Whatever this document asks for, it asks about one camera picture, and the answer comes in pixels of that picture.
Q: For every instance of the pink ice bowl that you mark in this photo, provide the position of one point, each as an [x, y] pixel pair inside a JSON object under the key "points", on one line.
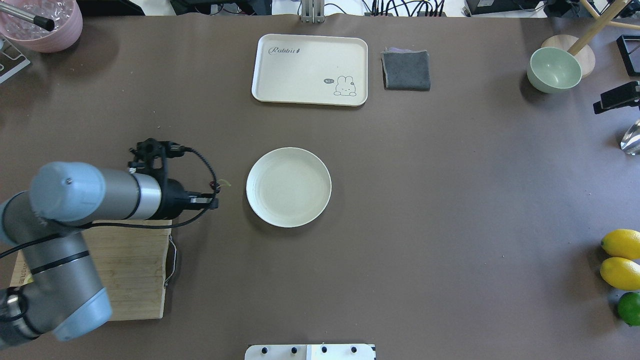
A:
{"points": [[62, 24]]}

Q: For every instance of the white column mount base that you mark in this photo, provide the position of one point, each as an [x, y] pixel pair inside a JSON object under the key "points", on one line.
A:
{"points": [[322, 351]]}

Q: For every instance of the yellow lemon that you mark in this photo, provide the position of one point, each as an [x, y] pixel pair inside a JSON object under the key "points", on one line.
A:
{"points": [[621, 273], [623, 243]]}

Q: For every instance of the metal muddler black tip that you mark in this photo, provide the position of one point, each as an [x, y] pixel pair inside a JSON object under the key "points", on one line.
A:
{"points": [[16, 12]]}

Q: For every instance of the metal scoop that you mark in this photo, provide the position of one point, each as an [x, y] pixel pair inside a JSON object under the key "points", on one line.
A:
{"points": [[630, 142]]}

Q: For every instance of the wooden stand with base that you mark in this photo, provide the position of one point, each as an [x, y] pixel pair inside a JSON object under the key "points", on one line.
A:
{"points": [[579, 47]]}

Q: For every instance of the bamboo cutting board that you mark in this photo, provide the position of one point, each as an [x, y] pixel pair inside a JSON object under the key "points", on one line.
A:
{"points": [[131, 262]]}

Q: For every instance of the yellow lemon near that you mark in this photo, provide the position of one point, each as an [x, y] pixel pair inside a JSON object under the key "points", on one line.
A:
{"points": [[621, 273]]}

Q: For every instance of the cream round plate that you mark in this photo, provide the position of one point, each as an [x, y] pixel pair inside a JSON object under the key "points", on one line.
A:
{"points": [[289, 187]]}

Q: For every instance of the yellow lemon far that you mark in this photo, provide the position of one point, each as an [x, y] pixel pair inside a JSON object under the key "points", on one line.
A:
{"points": [[623, 243]]}

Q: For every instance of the green lime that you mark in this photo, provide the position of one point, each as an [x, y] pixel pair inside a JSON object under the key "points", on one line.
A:
{"points": [[628, 308]]}

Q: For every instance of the grey folded cloth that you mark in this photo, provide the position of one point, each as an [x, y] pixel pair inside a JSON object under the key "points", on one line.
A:
{"points": [[406, 70]]}

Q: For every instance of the white cup rack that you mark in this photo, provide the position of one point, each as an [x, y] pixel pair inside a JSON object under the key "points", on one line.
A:
{"points": [[12, 60]]}

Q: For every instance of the cream rabbit tray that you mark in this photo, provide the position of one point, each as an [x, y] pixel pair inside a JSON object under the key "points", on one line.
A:
{"points": [[311, 69]]}

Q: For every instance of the aluminium frame post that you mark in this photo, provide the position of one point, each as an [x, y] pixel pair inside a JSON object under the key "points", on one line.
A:
{"points": [[312, 11]]}

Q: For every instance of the green bowl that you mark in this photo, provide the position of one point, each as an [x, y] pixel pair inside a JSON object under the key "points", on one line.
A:
{"points": [[552, 70]]}

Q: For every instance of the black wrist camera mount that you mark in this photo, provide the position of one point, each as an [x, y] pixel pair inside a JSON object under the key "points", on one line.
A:
{"points": [[151, 156]]}

